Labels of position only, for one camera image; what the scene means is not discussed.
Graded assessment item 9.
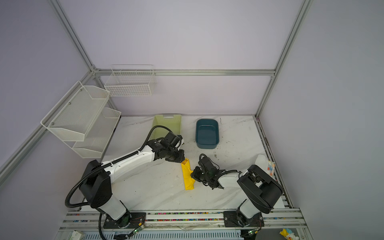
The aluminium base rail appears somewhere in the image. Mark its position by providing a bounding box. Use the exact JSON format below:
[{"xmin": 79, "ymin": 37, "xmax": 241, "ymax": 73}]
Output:
[{"xmin": 55, "ymin": 208, "xmax": 313, "ymax": 240}]

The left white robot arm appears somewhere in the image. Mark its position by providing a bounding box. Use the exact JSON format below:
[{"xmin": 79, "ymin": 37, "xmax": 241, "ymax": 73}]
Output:
[{"xmin": 80, "ymin": 132, "xmax": 185, "ymax": 222}]

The left black corrugated cable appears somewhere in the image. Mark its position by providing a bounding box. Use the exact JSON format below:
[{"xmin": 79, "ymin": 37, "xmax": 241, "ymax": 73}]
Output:
[{"xmin": 64, "ymin": 125, "xmax": 175, "ymax": 240}]

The light green plastic basket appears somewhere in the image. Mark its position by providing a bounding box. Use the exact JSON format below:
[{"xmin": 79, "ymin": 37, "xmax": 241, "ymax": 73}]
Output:
[{"xmin": 149, "ymin": 115, "xmax": 182, "ymax": 140}]

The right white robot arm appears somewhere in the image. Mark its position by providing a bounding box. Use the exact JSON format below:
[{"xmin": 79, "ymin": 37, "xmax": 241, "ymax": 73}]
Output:
[{"xmin": 190, "ymin": 154, "xmax": 284, "ymax": 228}]

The yellow paper napkin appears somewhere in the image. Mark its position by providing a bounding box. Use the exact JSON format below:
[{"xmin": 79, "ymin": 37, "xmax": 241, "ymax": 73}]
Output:
[{"xmin": 181, "ymin": 158, "xmax": 195, "ymax": 191}]

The white wire wall basket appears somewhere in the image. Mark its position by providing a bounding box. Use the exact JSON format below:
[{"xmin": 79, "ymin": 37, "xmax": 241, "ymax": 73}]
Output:
[{"xmin": 104, "ymin": 65, "xmax": 157, "ymax": 97}]

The aluminium cage frame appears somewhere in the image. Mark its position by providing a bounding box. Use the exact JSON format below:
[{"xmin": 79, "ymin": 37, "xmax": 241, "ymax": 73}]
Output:
[{"xmin": 1, "ymin": 1, "xmax": 313, "ymax": 189}]

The colourful small carton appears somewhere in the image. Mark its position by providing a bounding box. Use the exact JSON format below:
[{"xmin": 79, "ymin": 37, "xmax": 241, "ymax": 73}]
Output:
[{"xmin": 255, "ymin": 155, "xmax": 276, "ymax": 178}]

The white two-tier mesh shelf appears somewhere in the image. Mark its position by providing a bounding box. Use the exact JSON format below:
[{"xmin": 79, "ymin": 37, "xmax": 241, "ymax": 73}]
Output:
[{"xmin": 41, "ymin": 82, "xmax": 121, "ymax": 159}]

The teal plastic tray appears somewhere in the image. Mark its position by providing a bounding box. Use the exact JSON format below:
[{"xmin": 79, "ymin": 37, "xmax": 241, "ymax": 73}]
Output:
[{"xmin": 195, "ymin": 119, "xmax": 220, "ymax": 150}]

